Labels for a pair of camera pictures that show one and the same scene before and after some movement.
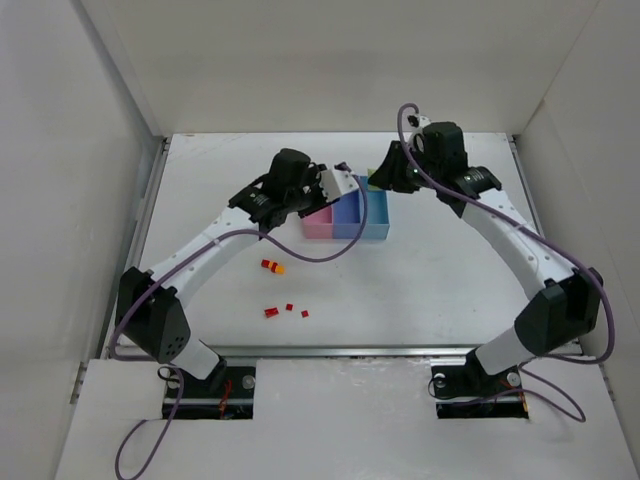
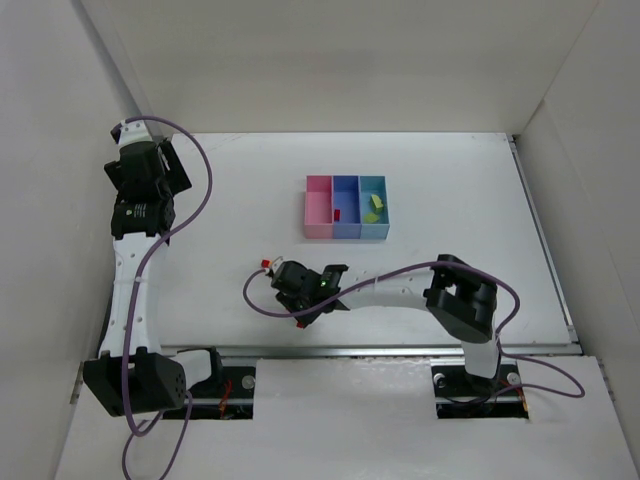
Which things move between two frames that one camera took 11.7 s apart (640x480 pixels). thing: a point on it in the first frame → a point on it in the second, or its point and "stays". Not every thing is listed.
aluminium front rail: [380, 350] stays
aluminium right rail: [522, 173] stays
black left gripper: [310, 197] → [176, 167]
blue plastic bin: [347, 216] stays
